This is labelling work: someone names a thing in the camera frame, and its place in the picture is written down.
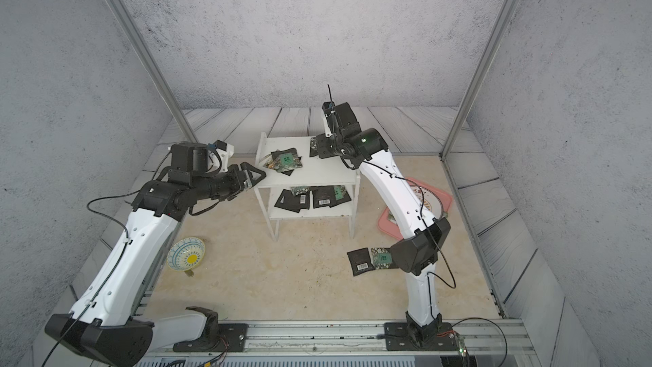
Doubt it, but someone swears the black tea bag text back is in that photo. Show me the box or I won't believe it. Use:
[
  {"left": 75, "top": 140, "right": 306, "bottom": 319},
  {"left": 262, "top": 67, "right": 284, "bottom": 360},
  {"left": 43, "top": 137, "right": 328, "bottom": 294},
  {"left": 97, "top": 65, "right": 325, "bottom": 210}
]
[{"left": 311, "top": 185, "right": 336, "bottom": 209}]

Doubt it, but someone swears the round printed plate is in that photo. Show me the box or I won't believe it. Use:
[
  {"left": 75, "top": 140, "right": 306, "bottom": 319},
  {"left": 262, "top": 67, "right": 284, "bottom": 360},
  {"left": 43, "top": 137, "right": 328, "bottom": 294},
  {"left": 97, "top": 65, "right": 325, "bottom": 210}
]
[{"left": 411, "top": 183, "right": 453, "bottom": 219}]

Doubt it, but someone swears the white two-tier shelf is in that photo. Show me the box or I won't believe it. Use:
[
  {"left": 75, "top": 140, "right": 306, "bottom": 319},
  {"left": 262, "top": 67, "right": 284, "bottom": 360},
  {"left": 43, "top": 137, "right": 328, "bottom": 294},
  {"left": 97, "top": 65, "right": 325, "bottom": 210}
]
[{"left": 254, "top": 133, "right": 361, "bottom": 241}]

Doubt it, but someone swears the aluminium frame post left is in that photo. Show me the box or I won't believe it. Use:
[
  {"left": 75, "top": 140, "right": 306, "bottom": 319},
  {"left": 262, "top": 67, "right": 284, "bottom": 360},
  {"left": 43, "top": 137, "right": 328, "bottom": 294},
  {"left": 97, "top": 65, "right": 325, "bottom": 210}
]
[{"left": 105, "top": 0, "right": 198, "bottom": 142}]

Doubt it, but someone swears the black tea bag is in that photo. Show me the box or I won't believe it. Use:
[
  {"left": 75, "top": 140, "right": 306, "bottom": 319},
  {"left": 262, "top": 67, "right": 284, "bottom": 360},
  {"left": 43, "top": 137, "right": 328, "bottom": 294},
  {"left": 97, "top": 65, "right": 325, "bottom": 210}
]
[
  {"left": 274, "top": 190, "right": 310, "bottom": 213},
  {"left": 330, "top": 185, "right": 351, "bottom": 207}
]

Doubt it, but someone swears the black tea bag left lower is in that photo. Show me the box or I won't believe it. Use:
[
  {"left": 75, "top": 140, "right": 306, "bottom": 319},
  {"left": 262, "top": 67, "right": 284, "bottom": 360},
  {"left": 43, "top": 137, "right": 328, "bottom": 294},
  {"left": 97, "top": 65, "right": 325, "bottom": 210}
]
[{"left": 274, "top": 190, "right": 310, "bottom": 213}]

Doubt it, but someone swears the jasmine tea bag floral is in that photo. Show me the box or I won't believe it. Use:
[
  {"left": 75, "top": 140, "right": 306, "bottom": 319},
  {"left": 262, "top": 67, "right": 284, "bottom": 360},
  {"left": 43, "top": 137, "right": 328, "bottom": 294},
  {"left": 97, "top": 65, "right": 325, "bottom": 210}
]
[{"left": 309, "top": 137, "right": 319, "bottom": 157}]

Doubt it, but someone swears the yellow patterned bowl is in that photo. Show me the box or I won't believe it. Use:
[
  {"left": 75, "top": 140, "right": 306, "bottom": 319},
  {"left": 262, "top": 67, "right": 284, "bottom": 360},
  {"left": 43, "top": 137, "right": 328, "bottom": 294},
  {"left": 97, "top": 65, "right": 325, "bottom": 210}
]
[{"left": 166, "top": 237, "right": 206, "bottom": 277}]

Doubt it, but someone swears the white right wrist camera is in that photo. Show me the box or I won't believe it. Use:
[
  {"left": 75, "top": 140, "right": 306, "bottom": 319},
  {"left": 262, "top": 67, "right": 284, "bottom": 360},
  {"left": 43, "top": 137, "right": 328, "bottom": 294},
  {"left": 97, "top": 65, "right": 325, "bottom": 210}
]
[{"left": 322, "top": 101, "right": 337, "bottom": 138}]

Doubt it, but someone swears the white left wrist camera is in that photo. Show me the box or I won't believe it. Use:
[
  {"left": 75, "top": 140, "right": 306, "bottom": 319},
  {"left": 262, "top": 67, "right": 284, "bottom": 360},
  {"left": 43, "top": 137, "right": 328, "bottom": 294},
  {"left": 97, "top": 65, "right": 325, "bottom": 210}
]
[{"left": 211, "top": 140, "right": 234, "bottom": 172}]

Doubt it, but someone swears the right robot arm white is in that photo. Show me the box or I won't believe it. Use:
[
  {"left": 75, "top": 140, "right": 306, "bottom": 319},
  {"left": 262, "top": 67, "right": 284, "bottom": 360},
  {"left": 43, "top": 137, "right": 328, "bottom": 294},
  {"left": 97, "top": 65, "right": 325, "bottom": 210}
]
[{"left": 315, "top": 100, "right": 451, "bottom": 348}]

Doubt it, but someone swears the green label tea bag pile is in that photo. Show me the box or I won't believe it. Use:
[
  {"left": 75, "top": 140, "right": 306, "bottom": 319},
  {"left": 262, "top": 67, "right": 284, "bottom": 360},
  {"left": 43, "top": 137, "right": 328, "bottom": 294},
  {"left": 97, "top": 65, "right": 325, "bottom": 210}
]
[{"left": 261, "top": 148, "right": 303, "bottom": 176}]

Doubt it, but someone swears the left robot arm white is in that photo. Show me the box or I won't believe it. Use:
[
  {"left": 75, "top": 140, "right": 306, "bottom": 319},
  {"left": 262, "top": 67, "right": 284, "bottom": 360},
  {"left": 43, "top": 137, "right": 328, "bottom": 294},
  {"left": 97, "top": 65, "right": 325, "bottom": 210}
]
[{"left": 44, "top": 141, "right": 266, "bottom": 366}]

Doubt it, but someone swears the floral tea bag green label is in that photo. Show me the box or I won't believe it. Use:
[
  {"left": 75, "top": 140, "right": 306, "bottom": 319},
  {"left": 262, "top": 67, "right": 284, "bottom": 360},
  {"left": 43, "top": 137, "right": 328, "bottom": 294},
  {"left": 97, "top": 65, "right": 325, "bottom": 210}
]
[{"left": 370, "top": 247, "right": 398, "bottom": 269}]

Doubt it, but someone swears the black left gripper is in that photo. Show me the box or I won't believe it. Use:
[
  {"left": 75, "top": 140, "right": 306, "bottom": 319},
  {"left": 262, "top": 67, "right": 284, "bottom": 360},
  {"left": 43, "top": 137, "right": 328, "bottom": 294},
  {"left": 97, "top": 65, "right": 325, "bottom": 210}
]
[{"left": 192, "top": 160, "right": 268, "bottom": 202}]

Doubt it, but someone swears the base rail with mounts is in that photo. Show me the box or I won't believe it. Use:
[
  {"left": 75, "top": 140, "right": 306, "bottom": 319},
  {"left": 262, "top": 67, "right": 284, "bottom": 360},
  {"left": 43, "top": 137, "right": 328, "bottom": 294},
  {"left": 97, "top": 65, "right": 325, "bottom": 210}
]
[{"left": 140, "top": 317, "right": 540, "bottom": 366}]

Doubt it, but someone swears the black tea bag right lower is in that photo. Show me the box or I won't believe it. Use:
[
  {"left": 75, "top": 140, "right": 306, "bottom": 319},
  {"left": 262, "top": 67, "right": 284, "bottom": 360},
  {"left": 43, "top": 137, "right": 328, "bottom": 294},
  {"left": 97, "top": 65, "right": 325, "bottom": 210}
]
[{"left": 330, "top": 185, "right": 351, "bottom": 207}]

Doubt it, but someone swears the black tea bag barcode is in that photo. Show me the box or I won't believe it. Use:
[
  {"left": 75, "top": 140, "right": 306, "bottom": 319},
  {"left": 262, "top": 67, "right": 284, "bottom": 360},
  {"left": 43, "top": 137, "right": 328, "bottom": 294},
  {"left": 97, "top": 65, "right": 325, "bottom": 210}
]
[{"left": 346, "top": 247, "right": 375, "bottom": 277}]

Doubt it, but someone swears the aluminium frame post right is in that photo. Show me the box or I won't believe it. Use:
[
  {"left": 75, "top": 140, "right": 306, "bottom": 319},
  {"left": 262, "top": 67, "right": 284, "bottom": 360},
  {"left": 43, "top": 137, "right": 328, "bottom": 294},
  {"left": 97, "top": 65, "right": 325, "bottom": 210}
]
[{"left": 440, "top": 0, "right": 520, "bottom": 161}]

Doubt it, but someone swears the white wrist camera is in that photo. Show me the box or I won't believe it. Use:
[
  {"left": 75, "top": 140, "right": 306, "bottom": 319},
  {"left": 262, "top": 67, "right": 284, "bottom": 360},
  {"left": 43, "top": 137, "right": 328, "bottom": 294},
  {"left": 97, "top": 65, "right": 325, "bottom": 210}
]
[
  {"left": 211, "top": 140, "right": 234, "bottom": 172},
  {"left": 322, "top": 101, "right": 337, "bottom": 138}
]

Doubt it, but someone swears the aluminium frame post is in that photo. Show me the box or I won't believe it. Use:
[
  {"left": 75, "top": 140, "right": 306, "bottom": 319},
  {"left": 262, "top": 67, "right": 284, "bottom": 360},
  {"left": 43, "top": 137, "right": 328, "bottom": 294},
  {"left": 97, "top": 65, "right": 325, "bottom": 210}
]
[
  {"left": 440, "top": 0, "right": 520, "bottom": 161},
  {"left": 105, "top": 0, "right": 198, "bottom": 142}
]

